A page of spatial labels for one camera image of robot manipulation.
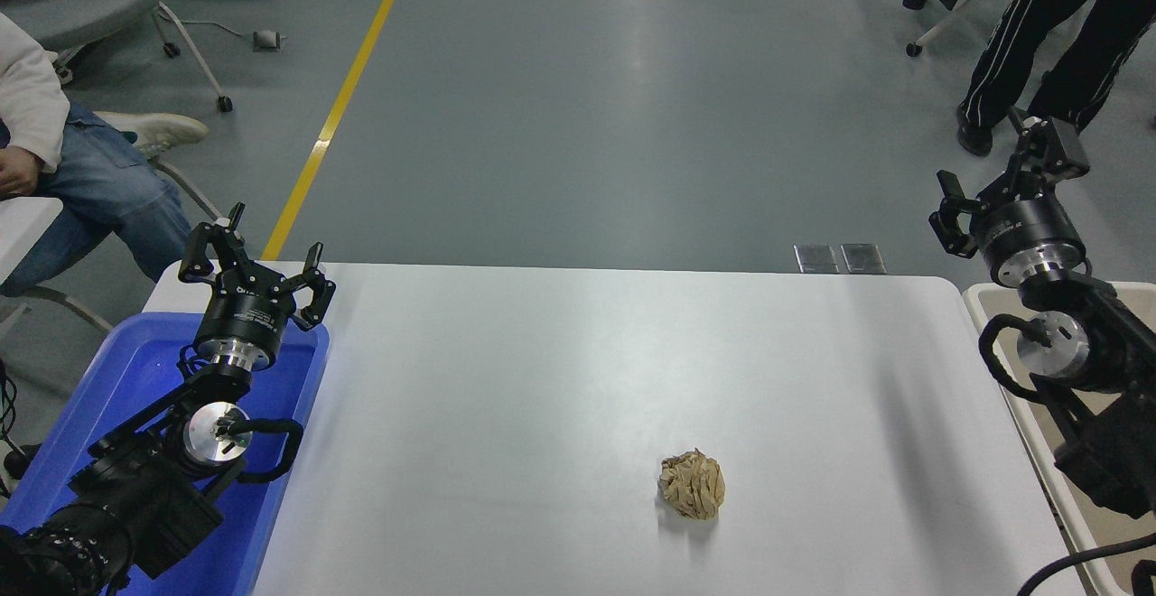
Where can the metal floor outlet plate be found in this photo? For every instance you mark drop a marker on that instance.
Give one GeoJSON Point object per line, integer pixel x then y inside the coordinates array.
{"type": "Point", "coordinates": [864, 258]}
{"type": "Point", "coordinates": [816, 258]}

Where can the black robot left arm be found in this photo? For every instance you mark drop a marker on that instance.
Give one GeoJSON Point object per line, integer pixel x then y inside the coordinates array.
{"type": "Point", "coordinates": [135, 497]}

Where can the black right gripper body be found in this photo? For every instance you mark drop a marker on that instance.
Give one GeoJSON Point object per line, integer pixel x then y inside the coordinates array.
{"type": "Point", "coordinates": [1030, 228]}

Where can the person's hand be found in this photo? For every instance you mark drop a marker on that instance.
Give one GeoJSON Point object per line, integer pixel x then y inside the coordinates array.
{"type": "Point", "coordinates": [16, 172]}

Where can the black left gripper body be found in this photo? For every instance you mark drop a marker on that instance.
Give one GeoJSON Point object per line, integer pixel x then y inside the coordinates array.
{"type": "Point", "coordinates": [246, 318]}

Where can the person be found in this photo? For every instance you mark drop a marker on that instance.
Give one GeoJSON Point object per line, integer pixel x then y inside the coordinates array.
{"type": "Point", "coordinates": [99, 181]}
{"type": "Point", "coordinates": [1066, 45]}

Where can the white-framed wheeled chair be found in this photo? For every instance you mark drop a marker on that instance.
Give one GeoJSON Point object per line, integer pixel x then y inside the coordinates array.
{"type": "Point", "coordinates": [914, 49]}

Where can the crumpled tan paper ball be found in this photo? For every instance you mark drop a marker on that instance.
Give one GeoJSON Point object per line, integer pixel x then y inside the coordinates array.
{"type": "Point", "coordinates": [692, 485]}

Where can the white side table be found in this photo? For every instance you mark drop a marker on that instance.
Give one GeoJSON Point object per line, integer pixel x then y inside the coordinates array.
{"type": "Point", "coordinates": [20, 221]}

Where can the blue plastic tray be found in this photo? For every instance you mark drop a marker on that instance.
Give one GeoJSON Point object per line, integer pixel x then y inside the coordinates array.
{"type": "Point", "coordinates": [135, 370]}

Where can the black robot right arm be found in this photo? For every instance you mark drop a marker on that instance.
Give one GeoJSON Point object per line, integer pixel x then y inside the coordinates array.
{"type": "Point", "coordinates": [1106, 343]}

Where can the large pale bin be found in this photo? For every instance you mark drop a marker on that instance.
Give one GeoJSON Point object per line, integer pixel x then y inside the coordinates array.
{"type": "Point", "coordinates": [992, 300]}

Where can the small grey floor pedal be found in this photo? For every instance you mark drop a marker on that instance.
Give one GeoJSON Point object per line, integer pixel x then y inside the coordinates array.
{"type": "Point", "coordinates": [266, 40]}

